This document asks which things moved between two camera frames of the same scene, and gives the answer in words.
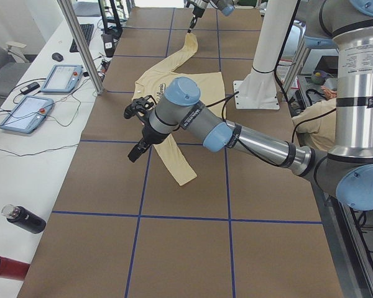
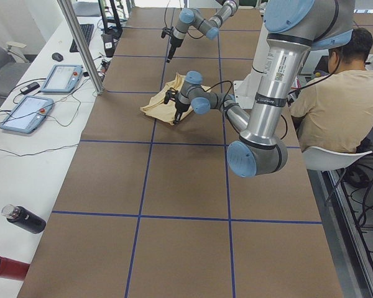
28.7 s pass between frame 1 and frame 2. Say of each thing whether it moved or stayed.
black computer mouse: stayed
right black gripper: moved
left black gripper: moved
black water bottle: stayed
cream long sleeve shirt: moved
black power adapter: stayed
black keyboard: stayed
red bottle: stayed
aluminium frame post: stayed
